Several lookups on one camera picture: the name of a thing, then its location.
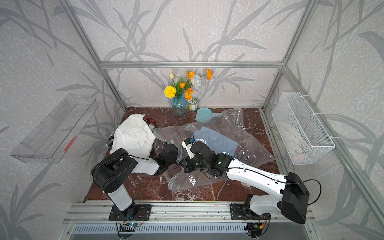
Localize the red black plaid shirt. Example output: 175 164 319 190
143 116 156 126

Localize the aluminium frame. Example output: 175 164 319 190
56 0 384 240

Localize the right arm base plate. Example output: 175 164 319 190
230 203 271 221

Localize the light blue garment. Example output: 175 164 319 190
193 127 238 157

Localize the white wire wall basket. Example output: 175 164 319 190
272 92 336 165

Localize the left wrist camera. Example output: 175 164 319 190
161 144 179 161

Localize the white garment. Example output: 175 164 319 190
110 114 156 159

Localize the blue glass flower vase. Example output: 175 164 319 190
171 95 188 117

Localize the small white lidded jar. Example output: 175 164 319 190
188 97 198 112

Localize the light blue plastic scoop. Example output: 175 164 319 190
195 108 223 123

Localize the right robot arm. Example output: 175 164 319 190
180 154 310 224

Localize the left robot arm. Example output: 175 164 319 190
91 144 179 212

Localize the white cloth in basket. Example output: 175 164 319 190
278 121 308 164

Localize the grey white plaid shirt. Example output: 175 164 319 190
106 136 115 148

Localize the artificial flower bouquet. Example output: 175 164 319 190
164 71 202 101

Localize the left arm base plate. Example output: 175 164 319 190
109 204 152 222

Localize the clear acrylic wall shelf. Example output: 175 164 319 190
10 94 99 164

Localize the clear plastic vacuum bag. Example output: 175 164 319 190
153 109 275 192

